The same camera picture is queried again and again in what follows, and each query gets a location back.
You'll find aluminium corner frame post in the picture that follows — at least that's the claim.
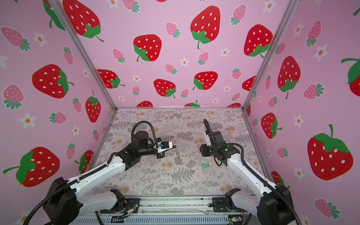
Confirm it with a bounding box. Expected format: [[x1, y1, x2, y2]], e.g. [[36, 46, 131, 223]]
[[49, 0, 117, 111], [242, 0, 300, 113]]

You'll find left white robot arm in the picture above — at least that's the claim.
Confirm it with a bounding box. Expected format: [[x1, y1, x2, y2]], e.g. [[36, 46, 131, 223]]
[[43, 131, 176, 225]]

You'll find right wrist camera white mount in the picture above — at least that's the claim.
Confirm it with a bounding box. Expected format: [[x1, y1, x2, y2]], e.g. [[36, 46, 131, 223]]
[[204, 134, 212, 146]]

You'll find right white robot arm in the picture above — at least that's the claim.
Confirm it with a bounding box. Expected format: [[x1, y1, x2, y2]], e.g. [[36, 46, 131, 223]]
[[199, 130, 301, 225]]

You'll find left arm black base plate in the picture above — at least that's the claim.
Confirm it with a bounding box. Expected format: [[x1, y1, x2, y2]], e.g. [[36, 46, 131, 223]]
[[100, 198, 141, 214]]

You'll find aluminium corner frame post left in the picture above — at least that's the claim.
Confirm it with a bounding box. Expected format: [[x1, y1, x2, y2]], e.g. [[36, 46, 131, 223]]
[[49, 0, 117, 111]]

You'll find aluminium corner frame post right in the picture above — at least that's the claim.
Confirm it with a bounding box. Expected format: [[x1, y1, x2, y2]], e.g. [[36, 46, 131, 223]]
[[242, 0, 300, 113]]

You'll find metal key holder plate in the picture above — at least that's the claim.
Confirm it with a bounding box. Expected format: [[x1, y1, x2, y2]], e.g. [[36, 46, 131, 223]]
[[174, 150, 183, 166]]

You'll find white perforated cable tray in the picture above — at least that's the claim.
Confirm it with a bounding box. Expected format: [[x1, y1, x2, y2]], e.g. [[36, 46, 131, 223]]
[[66, 215, 234, 225]]

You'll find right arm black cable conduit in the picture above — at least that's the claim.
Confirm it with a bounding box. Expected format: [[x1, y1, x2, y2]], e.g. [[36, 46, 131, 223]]
[[203, 118, 302, 225]]

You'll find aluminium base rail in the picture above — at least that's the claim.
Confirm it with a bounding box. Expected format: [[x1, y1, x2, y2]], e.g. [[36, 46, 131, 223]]
[[60, 195, 293, 217]]

